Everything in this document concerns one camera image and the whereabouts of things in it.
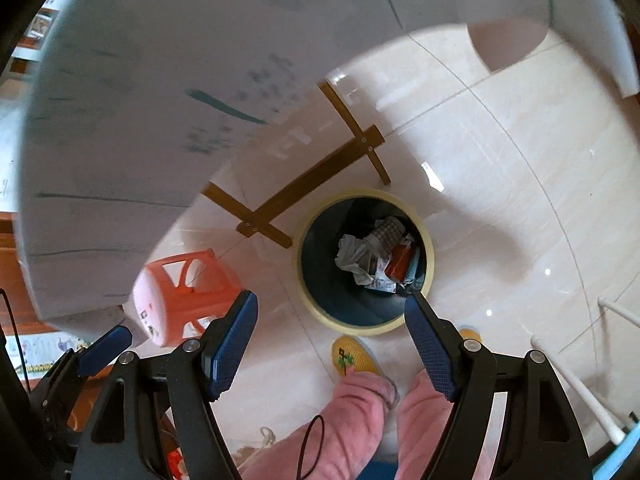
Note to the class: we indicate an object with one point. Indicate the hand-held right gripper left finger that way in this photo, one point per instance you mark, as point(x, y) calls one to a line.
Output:
point(230, 347)

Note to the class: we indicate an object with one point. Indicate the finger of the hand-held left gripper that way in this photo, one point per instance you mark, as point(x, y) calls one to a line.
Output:
point(102, 349)

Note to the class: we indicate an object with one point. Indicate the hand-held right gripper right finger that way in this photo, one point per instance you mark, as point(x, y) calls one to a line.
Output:
point(430, 352)

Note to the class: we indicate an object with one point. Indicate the white chocolate wrapper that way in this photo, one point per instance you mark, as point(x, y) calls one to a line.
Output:
point(384, 285)

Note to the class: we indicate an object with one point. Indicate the blue face mask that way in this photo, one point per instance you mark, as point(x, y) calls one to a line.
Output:
point(415, 267)

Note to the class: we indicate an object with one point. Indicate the red snack packet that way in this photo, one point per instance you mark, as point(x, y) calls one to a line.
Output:
point(398, 262)

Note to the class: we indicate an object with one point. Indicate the yellow-rimmed black trash bin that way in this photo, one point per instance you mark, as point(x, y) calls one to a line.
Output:
point(340, 306)

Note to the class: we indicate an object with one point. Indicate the white tissue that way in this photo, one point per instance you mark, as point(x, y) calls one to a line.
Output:
point(352, 257)

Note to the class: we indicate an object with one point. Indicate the checked paper cup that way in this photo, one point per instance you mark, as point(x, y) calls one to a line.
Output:
point(387, 235)

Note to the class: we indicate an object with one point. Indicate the yellow embroidered slipper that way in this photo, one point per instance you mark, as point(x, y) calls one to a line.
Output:
point(357, 355)
point(470, 334)

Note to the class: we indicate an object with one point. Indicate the orange plastic stool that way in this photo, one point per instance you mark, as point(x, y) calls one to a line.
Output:
point(195, 280)

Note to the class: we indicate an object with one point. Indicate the person's right leg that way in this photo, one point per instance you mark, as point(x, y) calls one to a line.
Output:
point(425, 435)

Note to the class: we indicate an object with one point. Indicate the person's leg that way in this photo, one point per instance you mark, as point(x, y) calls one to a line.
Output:
point(340, 425)
point(425, 435)

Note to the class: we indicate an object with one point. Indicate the person's left leg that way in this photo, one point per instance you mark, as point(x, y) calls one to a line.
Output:
point(340, 425)

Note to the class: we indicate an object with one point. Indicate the white metal rack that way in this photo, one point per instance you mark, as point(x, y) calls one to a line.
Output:
point(615, 310)

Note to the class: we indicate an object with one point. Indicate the wooden table frame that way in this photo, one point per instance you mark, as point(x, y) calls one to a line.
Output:
point(310, 175)

